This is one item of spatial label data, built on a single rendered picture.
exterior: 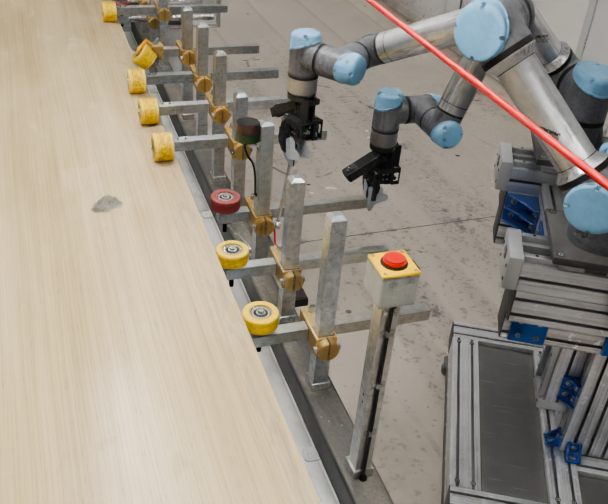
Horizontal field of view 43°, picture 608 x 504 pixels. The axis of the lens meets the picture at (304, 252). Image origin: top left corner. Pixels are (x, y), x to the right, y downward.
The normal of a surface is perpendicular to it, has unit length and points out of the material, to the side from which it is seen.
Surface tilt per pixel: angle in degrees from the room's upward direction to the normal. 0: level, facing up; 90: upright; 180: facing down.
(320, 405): 0
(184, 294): 0
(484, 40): 85
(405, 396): 0
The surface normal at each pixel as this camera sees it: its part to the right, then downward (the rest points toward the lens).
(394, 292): 0.32, 0.55
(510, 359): 0.07, -0.83
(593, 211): -0.49, 0.53
